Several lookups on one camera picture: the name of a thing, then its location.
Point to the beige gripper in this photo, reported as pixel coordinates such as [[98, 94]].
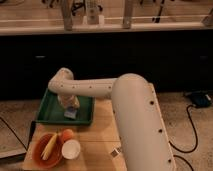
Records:
[[69, 101]]

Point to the blue sponge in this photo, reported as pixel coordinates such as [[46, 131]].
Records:
[[70, 113]]

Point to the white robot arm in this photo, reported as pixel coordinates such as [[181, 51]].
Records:
[[143, 137]]

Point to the green plastic tray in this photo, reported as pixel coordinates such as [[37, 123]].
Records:
[[51, 112]]

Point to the orange fruit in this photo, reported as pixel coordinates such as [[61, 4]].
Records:
[[67, 134]]

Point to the white cup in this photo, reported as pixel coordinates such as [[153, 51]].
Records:
[[71, 149]]

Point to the orange bowl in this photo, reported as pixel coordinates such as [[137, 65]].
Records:
[[54, 157]]

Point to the small metal clip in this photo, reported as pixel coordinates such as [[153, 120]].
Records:
[[116, 151]]

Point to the left wooden table leg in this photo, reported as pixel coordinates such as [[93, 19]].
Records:
[[66, 14]]

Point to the wooden table leg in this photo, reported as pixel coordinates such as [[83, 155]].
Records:
[[66, 14], [127, 15]]

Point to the right wooden table leg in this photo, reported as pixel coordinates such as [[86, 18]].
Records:
[[127, 15]]

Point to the black power adapter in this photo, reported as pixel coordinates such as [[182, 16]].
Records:
[[200, 99]]

